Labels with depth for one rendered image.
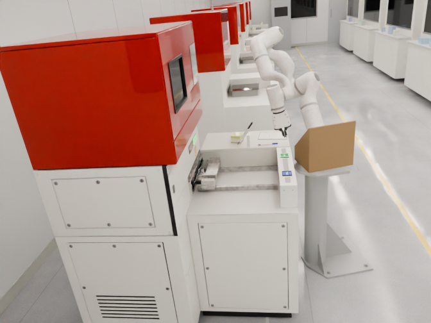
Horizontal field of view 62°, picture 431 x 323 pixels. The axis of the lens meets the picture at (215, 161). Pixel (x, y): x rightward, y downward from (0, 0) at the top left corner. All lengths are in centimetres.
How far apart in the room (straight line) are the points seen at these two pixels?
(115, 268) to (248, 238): 77
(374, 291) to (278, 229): 100
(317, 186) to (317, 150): 27
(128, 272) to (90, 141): 79
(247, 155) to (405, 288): 141
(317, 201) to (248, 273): 73
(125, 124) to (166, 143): 21
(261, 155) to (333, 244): 94
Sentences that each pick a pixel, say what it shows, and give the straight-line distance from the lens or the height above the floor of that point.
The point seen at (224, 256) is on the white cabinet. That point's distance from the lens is 221.
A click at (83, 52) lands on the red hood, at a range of 169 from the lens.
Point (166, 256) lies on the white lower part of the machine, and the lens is 201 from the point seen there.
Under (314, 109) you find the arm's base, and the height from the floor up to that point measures 120.
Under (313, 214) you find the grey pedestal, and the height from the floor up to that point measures 47.
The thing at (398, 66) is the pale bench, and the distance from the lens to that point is 858.
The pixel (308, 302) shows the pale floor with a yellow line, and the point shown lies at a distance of 268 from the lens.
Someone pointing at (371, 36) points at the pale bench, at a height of 70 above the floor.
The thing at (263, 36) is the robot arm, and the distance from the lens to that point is 240.
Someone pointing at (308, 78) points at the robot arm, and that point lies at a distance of 253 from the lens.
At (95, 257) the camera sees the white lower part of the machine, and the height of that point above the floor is 68.
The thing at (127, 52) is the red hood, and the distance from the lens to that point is 161.
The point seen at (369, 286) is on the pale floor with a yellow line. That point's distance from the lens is 286.
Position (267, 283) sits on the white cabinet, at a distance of 232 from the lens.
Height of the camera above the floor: 191
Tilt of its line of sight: 24 degrees down
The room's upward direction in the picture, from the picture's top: 6 degrees counter-clockwise
